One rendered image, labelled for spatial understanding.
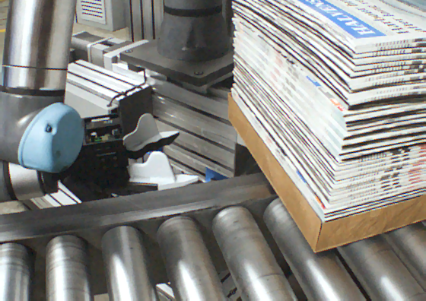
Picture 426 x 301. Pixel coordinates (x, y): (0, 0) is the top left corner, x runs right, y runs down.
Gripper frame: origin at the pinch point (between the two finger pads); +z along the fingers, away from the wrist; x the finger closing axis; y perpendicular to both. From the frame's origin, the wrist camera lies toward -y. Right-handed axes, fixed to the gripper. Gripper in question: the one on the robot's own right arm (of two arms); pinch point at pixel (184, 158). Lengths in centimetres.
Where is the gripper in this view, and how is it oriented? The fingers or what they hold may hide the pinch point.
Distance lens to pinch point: 61.9
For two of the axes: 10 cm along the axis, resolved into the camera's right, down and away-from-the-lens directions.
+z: 9.6, -1.5, 2.4
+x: -2.8, -5.4, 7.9
